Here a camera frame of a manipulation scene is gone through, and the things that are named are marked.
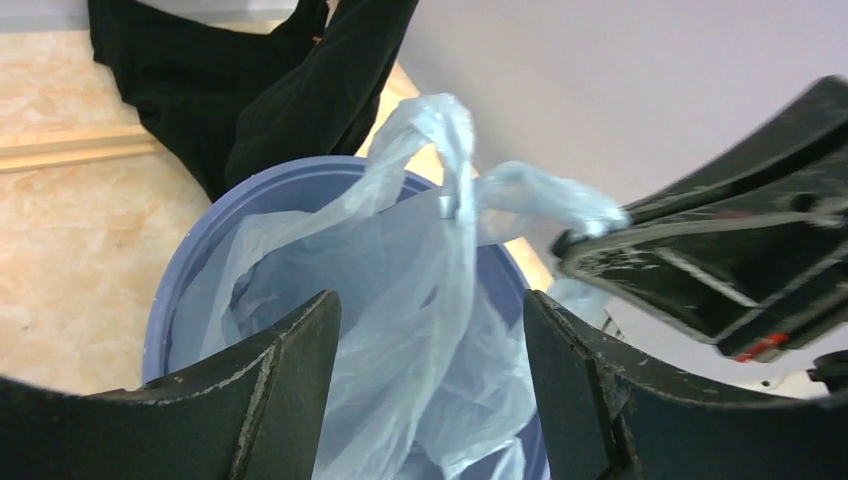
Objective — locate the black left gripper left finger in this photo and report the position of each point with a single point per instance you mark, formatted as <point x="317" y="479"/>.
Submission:
<point x="251" y="411"/>

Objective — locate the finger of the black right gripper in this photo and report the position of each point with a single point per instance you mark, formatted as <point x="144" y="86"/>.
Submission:
<point x="755" y="267"/>
<point x="808" y="129"/>

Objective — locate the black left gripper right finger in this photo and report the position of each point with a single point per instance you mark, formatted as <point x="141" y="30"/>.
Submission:
<point x="610" y="411"/>

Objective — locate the blue plastic trash bin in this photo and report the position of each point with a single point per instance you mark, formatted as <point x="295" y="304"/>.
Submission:
<point x="199" y="265"/>

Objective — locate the light blue plastic trash bag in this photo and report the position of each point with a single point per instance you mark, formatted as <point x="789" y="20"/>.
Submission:
<point x="431" y="377"/>

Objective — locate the black t-shirt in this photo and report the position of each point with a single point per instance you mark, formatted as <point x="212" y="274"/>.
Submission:
<point x="231" y="104"/>

